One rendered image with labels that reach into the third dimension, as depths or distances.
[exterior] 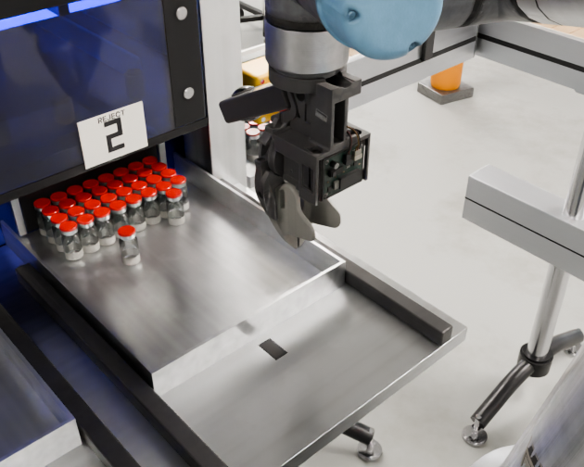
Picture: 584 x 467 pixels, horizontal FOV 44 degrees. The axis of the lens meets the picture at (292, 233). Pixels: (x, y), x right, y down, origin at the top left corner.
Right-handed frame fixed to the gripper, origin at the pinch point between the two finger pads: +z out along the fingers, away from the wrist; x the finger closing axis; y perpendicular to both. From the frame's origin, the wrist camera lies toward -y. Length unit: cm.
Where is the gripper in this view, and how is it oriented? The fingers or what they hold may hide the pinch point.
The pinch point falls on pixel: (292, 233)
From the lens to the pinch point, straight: 78.9
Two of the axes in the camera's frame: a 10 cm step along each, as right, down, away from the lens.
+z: 0.0, 8.1, 5.9
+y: 6.7, 4.4, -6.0
